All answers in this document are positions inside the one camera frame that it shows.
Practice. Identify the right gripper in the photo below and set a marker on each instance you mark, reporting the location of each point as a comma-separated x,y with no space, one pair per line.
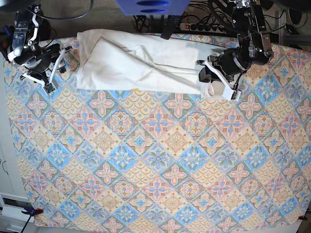
41,64

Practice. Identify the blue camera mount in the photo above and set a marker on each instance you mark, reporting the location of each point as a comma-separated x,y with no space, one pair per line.
152,7

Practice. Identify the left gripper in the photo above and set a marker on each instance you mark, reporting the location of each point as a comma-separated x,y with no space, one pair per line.
221,74

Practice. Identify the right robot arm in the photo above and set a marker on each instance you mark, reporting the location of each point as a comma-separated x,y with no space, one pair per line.
27,32

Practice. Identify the black power strip red switch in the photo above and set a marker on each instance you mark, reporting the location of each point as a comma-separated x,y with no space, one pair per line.
203,27

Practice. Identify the patterned tile tablecloth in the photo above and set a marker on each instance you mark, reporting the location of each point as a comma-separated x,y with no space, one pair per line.
146,162

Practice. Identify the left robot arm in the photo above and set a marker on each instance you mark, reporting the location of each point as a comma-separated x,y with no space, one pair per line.
249,25

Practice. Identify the orange black table clamp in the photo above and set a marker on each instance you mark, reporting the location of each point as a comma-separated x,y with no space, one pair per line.
32,211

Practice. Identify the white printed T-shirt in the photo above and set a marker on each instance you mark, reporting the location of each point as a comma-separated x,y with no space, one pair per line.
115,60

